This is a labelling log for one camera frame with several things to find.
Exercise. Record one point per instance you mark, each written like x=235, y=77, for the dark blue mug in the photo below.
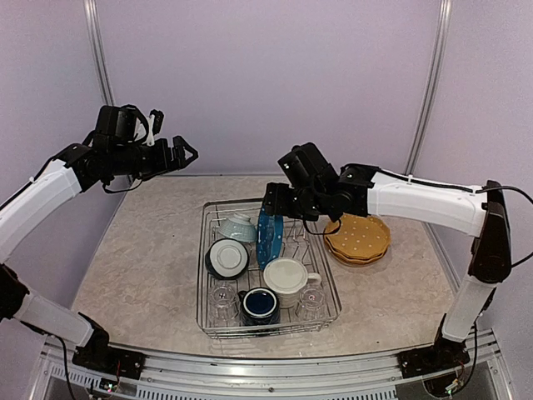
x=258, y=307

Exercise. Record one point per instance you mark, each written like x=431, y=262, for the right clear glass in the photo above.
x=311, y=304

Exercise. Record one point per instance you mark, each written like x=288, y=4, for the yellow polka dot plate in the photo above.
x=353, y=234
x=358, y=254

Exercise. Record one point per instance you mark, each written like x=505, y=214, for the light striped rice bowl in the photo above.
x=239, y=227

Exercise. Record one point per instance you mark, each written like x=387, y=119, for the white ceramic mug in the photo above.
x=286, y=277

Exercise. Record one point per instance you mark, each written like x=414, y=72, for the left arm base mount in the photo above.
x=115, y=361

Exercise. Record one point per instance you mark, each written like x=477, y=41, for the dark blue white bowl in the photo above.
x=226, y=259

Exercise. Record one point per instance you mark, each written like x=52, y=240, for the bird pattern ceramic plate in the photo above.
x=355, y=262

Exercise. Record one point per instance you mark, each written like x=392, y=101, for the blue polka dot plate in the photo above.
x=269, y=237

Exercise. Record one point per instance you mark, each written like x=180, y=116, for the aluminium front frame rail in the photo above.
x=174, y=375

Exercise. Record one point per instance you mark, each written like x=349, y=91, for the left clear glass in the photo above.
x=223, y=303

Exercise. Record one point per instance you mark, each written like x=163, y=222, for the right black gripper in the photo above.
x=276, y=203

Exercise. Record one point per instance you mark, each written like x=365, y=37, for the right corner aluminium post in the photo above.
x=432, y=81

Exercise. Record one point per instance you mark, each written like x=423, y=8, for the corner aluminium post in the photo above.
x=98, y=53
x=432, y=81

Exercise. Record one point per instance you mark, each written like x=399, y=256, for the clear glass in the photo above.
x=223, y=303
x=311, y=304

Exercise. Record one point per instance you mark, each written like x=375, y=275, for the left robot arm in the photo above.
x=123, y=143

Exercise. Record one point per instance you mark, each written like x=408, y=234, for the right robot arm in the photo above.
x=477, y=211

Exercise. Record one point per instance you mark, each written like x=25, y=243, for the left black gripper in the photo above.
x=164, y=162

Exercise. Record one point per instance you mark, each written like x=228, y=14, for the metal wire dish rack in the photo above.
x=259, y=276

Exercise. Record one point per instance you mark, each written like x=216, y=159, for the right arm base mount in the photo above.
x=432, y=359

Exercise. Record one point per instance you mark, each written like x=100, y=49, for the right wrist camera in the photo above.
x=305, y=165

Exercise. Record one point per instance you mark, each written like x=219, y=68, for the back wall aluminium rail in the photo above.
x=233, y=175

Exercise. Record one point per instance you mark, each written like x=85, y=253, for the left corner aluminium post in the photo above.
x=98, y=53

